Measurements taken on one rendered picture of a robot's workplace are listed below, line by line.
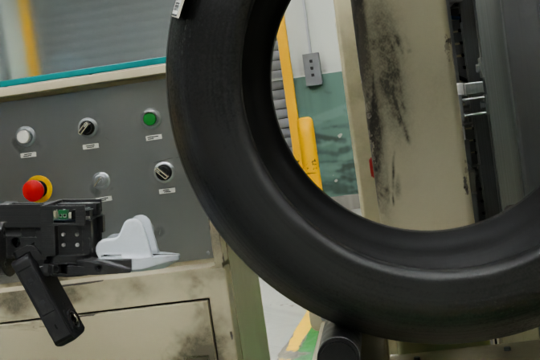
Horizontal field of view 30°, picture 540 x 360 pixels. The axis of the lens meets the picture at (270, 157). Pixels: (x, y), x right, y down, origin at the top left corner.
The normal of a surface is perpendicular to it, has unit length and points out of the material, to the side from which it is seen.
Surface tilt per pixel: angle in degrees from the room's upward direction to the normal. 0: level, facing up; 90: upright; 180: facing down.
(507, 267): 100
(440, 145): 90
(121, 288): 90
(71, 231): 90
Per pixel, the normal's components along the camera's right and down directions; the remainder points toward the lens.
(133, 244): -0.06, 0.07
